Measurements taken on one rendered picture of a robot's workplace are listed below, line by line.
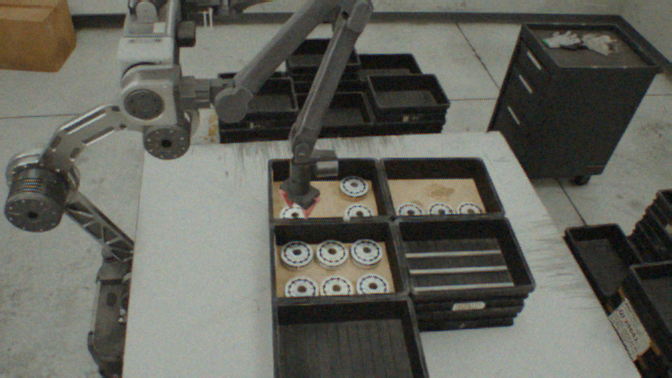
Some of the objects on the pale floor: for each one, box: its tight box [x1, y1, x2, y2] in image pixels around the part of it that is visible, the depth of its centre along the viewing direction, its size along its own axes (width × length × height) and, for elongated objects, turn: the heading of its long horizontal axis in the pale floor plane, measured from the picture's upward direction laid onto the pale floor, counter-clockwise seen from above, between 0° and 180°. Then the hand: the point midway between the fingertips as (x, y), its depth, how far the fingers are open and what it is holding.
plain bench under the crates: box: [122, 131, 642, 378], centre depth 213 cm, size 160×160×70 cm
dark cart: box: [487, 22, 660, 186], centre depth 318 cm, size 60×45×90 cm
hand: (298, 210), depth 162 cm, fingers open, 6 cm apart
